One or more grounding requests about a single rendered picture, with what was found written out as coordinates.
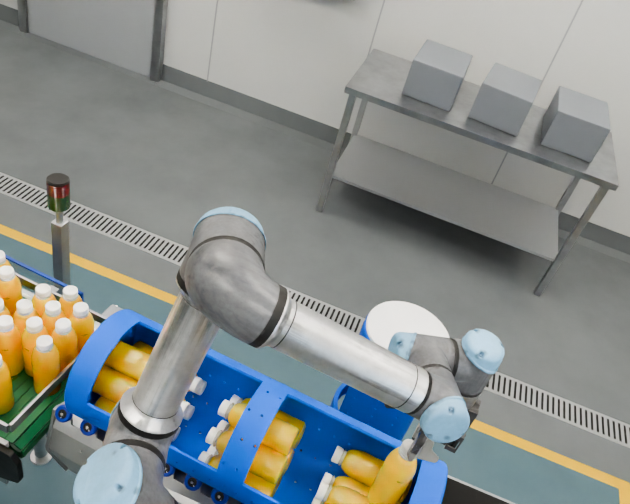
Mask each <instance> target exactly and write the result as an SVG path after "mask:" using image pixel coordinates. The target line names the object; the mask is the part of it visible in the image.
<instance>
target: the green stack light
mask: <svg viewBox="0 0 630 504"><path fill-rule="evenodd" d="M47 206H48V208H49V209H50V210H52V211H54V212H64V211H66V210H68V209H69V208H70V206H71V203H70V194H69V195H68V196H67V197H65V198H61V199H56V198H52V197H50V196H49V195H48V194H47Z"/></svg>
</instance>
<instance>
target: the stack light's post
mask: <svg viewBox="0 0 630 504"><path fill-rule="evenodd" d="M51 237H52V256H53V274H54V279H56V280H59V281H61V282H63V283H65V284H67V285H71V279H70V246H69V221H68V220H66V219H64V222H63V223H61V224H58V223H56V219H54V220H53V221H52V222H51Z"/></svg>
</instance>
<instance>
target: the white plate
mask: <svg viewBox="0 0 630 504"><path fill-rule="evenodd" d="M366 330H367V334H368V337H369V339H370V341H372V342H374V343H376V344H378V345H380V346H382V347H383V348H385V349H387V350H388V346H389V342H390V340H391V338H392V336H393V335H394V334H395V333H397V332H408V333H414V332H417V333H418V334H425V335H432V336H438V337H445V338H449V335H448V332H447V330H446V329H445V327H444V326H443V324H442V323H441V322H440V321H439V320H438V319H437V318H436V317H435V316H434V315H433V314H431V313H430V312H429V311H427V310H425V309H424V308H422V307H420V306H417V305H415V304H412V303H408V302H402V301H389V302H384V303H381V304H379V305H377V306H376V307H374V308H373V309H372V310H371V311H370V313H369V315H368V317H367V320H366Z"/></svg>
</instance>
